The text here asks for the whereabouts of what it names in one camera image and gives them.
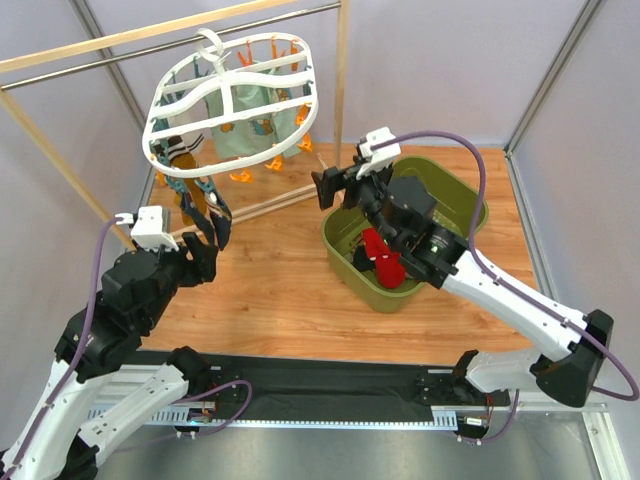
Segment navy blue sock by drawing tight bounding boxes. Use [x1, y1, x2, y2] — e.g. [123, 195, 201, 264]
[205, 192, 232, 250]
[180, 192, 213, 236]

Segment wooden drying rack frame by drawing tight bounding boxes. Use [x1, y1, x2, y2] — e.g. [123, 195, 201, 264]
[1, 1, 337, 262]

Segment purple cable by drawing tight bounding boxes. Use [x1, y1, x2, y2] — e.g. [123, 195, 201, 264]
[0, 215, 131, 476]
[372, 130, 640, 401]

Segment white round clip hanger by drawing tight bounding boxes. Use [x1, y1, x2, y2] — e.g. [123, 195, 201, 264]
[142, 28, 319, 179]

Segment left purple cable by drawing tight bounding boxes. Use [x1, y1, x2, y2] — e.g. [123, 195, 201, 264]
[0, 215, 131, 476]

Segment white sock black stripes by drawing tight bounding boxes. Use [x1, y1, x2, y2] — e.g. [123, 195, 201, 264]
[168, 112, 205, 162]

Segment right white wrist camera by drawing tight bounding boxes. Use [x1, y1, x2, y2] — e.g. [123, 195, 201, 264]
[356, 127, 401, 180]

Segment mint green cartoon sock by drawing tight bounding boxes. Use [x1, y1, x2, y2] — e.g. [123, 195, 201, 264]
[270, 88, 299, 143]

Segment metal hanging rod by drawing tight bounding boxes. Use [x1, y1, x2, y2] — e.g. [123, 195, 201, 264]
[0, 0, 344, 90]

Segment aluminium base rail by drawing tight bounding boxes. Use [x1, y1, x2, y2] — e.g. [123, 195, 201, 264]
[84, 364, 609, 431]

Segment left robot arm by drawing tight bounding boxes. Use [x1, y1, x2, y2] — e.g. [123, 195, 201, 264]
[1, 233, 218, 479]

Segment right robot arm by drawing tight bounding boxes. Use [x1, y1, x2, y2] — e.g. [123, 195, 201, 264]
[311, 167, 613, 408]

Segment mustard yellow sock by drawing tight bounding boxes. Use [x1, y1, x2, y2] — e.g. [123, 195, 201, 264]
[169, 152, 209, 216]

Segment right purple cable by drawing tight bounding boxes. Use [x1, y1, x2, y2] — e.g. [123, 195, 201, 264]
[372, 130, 640, 401]

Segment olive green plastic basket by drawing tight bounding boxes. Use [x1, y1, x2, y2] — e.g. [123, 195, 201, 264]
[321, 156, 477, 313]

